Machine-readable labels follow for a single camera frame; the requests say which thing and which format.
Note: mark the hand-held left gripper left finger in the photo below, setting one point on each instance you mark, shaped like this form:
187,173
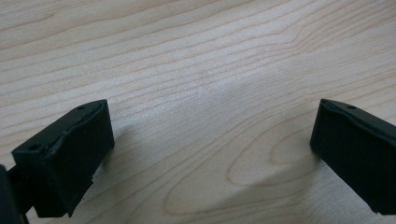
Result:
71,155

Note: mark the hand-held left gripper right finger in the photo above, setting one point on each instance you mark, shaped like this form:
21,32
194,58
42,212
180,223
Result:
355,155

